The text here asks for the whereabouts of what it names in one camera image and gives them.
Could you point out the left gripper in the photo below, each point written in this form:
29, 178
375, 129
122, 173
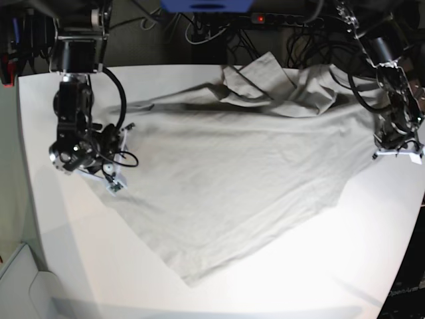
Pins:
397, 145

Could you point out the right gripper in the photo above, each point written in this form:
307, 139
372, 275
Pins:
104, 150

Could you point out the beige t-shirt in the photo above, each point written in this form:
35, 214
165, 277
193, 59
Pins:
226, 168

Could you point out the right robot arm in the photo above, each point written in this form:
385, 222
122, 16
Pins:
81, 36

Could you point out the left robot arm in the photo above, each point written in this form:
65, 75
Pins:
390, 47

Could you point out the red black clamp tool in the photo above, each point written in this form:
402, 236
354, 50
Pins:
8, 71

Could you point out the blue overhead box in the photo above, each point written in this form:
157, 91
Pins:
205, 6

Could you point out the white plastic bin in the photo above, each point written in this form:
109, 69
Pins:
27, 292

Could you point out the black power strip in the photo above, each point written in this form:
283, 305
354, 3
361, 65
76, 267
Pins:
282, 20

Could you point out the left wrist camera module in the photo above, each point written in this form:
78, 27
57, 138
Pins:
416, 157

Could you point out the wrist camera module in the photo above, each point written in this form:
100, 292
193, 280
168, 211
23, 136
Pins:
416, 157
114, 185

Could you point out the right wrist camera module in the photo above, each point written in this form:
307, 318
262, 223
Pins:
114, 185

